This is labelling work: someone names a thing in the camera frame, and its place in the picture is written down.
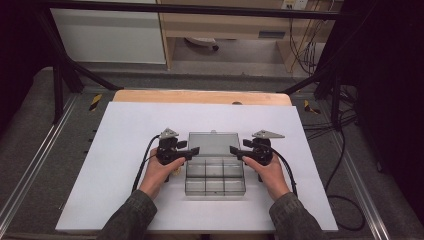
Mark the person's right hand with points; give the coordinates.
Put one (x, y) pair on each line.
(271, 180)

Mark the white board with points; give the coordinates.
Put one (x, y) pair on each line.
(200, 116)

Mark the white wall socket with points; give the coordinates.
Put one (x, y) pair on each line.
(295, 4)

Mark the clear grey compartment box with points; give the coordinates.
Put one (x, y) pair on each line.
(215, 176)

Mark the wooden table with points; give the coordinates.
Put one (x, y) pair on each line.
(200, 97)

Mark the yellow black tape strip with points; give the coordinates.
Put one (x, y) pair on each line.
(310, 108)
(96, 101)

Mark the aluminium floor rail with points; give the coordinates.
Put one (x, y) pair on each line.
(363, 190)
(36, 156)

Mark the light wooden desk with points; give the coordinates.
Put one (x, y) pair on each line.
(216, 26)

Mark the person's left hand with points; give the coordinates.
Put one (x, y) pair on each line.
(156, 176)

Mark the chair base with caster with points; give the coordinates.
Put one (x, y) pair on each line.
(200, 41)

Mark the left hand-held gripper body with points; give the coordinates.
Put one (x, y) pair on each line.
(165, 151)

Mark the black metal frame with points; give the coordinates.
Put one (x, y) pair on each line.
(200, 9)

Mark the white cabinet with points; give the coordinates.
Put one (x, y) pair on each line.
(110, 36)

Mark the black curtain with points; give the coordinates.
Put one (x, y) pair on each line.
(20, 50)
(390, 83)

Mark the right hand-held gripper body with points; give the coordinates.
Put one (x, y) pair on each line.
(263, 151)

